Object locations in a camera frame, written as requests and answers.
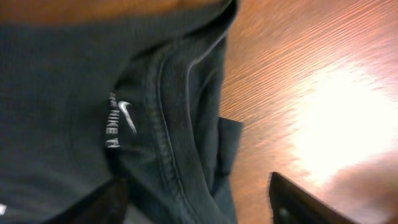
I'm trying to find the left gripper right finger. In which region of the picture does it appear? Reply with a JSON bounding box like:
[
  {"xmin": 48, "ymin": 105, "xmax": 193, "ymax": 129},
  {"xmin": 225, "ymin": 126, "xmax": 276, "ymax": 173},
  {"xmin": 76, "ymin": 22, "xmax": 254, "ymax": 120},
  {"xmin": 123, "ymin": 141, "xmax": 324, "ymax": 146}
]
[{"xmin": 269, "ymin": 172, "xmax": 356, "ymax": 224}]

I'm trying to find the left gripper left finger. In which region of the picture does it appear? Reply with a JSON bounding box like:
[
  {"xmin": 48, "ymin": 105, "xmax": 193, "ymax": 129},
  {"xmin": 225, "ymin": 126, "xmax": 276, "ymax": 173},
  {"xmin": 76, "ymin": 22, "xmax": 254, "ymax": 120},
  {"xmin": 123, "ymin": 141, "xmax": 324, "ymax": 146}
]
[{"xmin": 44, "ymin": 179, "xmax": 128, "ymax": 224}]

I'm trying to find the dark green t-shirt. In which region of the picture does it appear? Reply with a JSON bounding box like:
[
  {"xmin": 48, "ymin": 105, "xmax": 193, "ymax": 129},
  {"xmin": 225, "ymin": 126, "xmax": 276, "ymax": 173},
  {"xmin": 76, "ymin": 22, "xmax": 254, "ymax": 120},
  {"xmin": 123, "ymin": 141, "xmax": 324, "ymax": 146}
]
[{"xmin": 1, "ymin": 1, "xmax": 243, "ymax": 223}]

